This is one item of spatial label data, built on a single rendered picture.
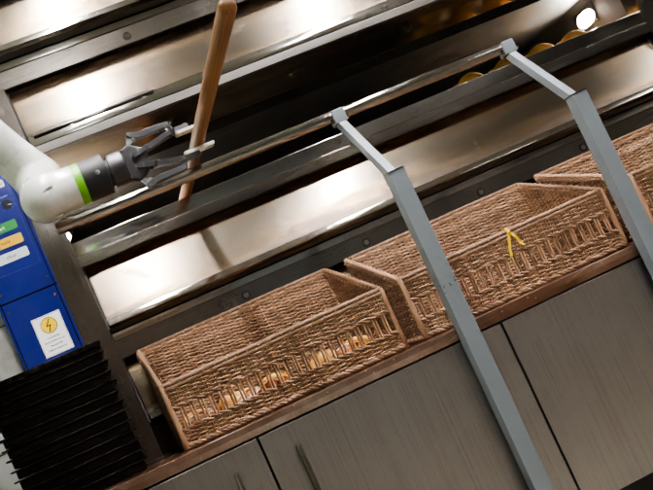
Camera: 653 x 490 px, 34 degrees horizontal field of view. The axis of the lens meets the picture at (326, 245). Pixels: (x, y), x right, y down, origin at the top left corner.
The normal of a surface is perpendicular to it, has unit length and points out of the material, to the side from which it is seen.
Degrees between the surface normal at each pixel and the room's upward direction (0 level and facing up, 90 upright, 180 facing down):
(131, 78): 70
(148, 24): 90
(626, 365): 90
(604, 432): 90
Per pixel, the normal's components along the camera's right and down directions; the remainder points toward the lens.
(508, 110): 0.02, -0.47
